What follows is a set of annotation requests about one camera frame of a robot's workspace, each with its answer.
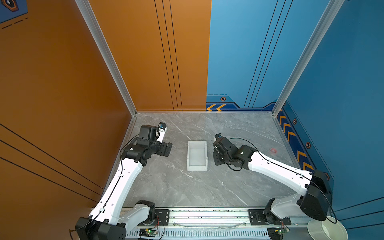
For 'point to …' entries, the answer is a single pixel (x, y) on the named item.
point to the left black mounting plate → (162, 217)
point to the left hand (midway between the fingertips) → (162, 140)
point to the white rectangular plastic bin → (197, 156)
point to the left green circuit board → (147, 232)
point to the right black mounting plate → (256, 217)
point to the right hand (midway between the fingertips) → (215, 156)
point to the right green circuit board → (284, 231)
